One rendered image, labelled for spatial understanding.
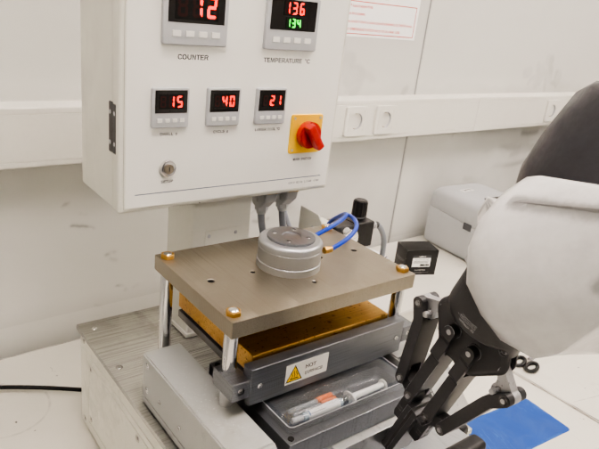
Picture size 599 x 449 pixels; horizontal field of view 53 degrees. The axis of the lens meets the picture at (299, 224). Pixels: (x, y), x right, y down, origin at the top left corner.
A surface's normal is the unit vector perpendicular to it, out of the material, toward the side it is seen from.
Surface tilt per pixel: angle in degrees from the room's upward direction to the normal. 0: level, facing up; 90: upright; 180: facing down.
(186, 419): 90
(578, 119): 77
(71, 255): 90
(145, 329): 0
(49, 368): 0
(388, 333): 90
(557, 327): 110
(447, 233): 90
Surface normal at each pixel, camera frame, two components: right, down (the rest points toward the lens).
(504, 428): 0.11, -0.93
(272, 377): 0.60, 0.35
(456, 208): -0.82, 0.04
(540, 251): -0.77, -0.22
